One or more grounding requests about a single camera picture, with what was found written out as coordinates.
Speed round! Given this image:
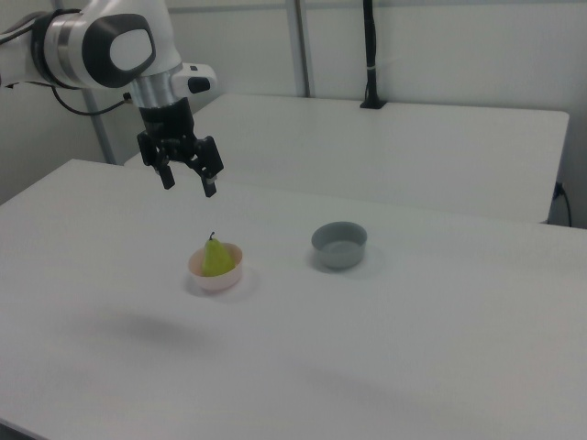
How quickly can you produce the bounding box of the white table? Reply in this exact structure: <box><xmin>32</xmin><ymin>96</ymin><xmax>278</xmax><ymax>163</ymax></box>
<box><xmin>123</xmin><ymin>93</ymin><xmax>570</xmax><ymax>225</ymax></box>

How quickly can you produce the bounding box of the black power cable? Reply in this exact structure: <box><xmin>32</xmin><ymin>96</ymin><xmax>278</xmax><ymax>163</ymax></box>
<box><xmin>552</xmin><ymin>181</ymin><xmax>573</xmax><ymax>226</ymax></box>

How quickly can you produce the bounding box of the grey bowl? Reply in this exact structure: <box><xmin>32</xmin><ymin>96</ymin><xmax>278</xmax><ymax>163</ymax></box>
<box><xmin>311</xmin><ymin>221</ymin><xmax>369</xmax><ymax>270</ymax></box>

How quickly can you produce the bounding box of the green pear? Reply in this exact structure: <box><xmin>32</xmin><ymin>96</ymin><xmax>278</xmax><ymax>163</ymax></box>
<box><xmin>201</xmin><ymin>231</ymin><xmax>238</xmax><ymax>278</ymax></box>

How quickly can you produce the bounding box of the black pole with clamp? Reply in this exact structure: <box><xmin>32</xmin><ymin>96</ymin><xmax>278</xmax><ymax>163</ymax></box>
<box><xmin>359</xmin><ymin>0</ymin><xmax>388</xmax><ymax>110</ymax></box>

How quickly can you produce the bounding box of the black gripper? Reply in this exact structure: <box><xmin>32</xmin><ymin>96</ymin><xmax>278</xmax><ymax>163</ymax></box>
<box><xmin>137</xmin><ymin>95</ymin><xmax>225</xmax><ymax>199</ymax></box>

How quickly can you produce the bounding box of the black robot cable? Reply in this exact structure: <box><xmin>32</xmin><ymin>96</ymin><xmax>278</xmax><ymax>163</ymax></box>
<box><xmin>50</xmin><ymin>84</ymin><xmax>134</xmax><ymax>116</ymax></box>

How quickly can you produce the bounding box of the pink bowl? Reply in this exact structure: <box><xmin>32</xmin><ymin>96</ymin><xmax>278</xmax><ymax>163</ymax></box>
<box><xmin>188</xmin><ymin>243</ymin><xmax>244</xmax><ymax>292</ymax></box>

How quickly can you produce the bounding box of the grey wall frame post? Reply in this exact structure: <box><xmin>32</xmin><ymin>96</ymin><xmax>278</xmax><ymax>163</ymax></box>
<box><xmin>82</xmin><ymin>89</ymin><xmax>116</xmax><ymax>165</ymax></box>
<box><xmin>286</xmin><ymin>0</ymin><xmax>317</xmax><ymax>98</ymax></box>

